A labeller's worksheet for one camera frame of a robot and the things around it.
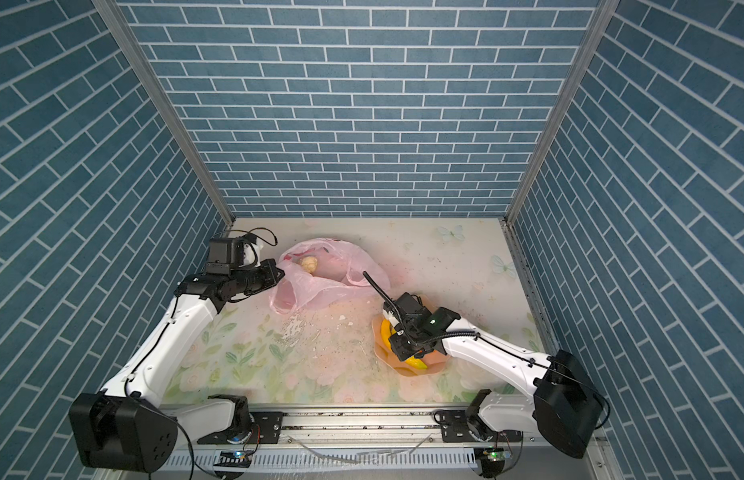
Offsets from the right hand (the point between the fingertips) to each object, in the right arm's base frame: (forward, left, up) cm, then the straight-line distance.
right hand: (394, 342), depth 81 cm
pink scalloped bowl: (-3, -11, -3) cm, 12 cm away
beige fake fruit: (+26, +31, -1) cm, 40 cm away
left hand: (+12, +30, +14) cm, 36 cm away
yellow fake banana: (+4, +2, -2) cm, 5 cm away
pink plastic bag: (+25, +21, -5) cm, 33 cm away
